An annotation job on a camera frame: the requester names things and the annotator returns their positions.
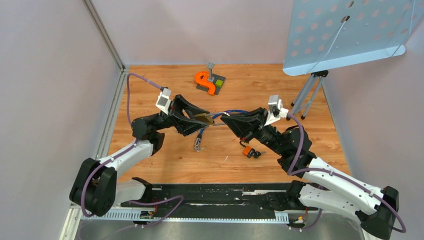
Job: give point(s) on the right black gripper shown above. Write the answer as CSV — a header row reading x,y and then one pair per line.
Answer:
x,y
241,123

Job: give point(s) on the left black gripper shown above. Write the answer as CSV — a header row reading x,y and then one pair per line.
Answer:
x,y
184,125

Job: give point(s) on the large brass padlock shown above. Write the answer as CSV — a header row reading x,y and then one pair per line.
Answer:
x,y
209,119

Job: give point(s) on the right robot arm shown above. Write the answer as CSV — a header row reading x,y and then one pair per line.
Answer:
x,y
320,185

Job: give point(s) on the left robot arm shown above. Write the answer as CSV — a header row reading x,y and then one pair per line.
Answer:
x,y
95,188

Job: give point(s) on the black key bunch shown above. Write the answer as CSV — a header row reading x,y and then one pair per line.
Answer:
x,y
257,154

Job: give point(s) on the orange small padlock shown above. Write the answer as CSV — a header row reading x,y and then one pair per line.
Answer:
x,y
247,150

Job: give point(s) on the orange S-shaped toy base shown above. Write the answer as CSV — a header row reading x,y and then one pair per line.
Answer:
x,y
208,81

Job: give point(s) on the perforated metal music stand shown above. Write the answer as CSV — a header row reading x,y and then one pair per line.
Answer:
x,y
329,34

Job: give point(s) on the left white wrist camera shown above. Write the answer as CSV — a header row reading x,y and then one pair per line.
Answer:
x,y
163,101

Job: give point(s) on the blue cable lock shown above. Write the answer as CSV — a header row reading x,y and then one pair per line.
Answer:
x,y
197,142

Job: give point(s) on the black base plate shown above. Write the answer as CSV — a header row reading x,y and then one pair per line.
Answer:
x,y
258,201

